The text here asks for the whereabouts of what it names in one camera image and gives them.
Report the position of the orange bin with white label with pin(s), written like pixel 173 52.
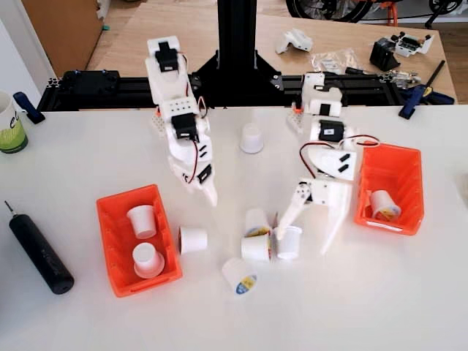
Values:
pixel 395 172

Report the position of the red lid coffee pod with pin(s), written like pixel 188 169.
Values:
pixel 194 239
pixel 380 201
pixel 251 138

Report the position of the black printed part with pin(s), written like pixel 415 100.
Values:
pixel 382 56

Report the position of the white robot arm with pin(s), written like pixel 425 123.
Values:
pixel 331 161
pixel 164 84

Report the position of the black box on frame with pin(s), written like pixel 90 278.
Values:
pixel 89 86

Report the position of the white part with circuit board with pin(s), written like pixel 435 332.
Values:
pixel 420 47

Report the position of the orange stand post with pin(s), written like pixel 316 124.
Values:
pixel 393 12

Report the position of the clear bag of screws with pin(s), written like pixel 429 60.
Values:
pixel 336 60

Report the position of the blue bar clamp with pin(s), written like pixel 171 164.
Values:
pixel 411 100

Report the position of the white and green mug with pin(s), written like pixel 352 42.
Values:
pixel 12 139

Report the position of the white gripper fixed finger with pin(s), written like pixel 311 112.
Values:
pixel 338 223
pixel 209 195

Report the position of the black electric screwdriver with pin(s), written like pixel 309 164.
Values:
pixel 40 252

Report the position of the wooden table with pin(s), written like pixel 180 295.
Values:
pixel 120 55

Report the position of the white gripper moving finger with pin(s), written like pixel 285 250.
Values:
pixel 292 212

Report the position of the blue lid coffee pod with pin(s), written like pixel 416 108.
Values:
pixel 140 221
pixel 237 274

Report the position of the wooden cabinet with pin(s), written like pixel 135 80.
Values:
pixel 62 33

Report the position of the black aluminium frame post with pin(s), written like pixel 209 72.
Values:
pixel 237 29

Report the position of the black aluminium frame rail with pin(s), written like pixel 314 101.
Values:
pixel 124 91

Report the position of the white printed robot part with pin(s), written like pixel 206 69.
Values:
pixel 294 40

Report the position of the orange plastic storage bin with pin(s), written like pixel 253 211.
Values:
pixel 117 237

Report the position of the small clear parts bag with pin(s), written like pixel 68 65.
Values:
pixel 402 78

